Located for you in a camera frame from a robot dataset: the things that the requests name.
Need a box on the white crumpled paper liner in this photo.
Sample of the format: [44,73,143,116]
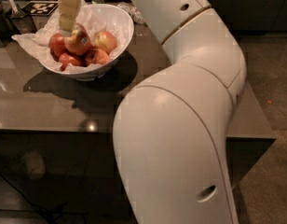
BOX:
[11,0,131,74]

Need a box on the right yellow-red apple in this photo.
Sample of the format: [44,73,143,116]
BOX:
[93,31,117,54]

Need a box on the front right red apple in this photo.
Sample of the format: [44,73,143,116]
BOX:
[85,49,111,66]

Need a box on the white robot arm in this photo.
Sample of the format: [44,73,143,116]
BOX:
[113,0,247,224]

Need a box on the red-yellow apple with sticker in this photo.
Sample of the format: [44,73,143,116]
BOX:
[64,30,91,56]

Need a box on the dark scoop with white handle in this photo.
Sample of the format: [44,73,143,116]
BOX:
[6,0,36,35]

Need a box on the back red apple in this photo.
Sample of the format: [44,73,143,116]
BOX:
[74,22,87,33]

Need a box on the black white fiducial marker card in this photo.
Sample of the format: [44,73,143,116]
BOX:
[22,1,58,16]

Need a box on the red apple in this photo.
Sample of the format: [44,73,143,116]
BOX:
[59,53,85,71]
[85,49,111,66]
[74,22,87,33]
[48,33,66,57]

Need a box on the black floor cable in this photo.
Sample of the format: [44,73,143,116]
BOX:
[0,166,89,224]

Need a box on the front left red apple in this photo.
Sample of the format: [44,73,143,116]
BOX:
[59,53,85,71]

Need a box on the clear plastic water bottle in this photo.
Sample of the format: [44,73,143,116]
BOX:
[117,2,145,25]

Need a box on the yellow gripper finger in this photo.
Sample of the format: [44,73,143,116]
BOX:
[58,0,81,36]

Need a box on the white bowl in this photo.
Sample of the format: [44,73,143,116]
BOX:
[37,4,134,81]

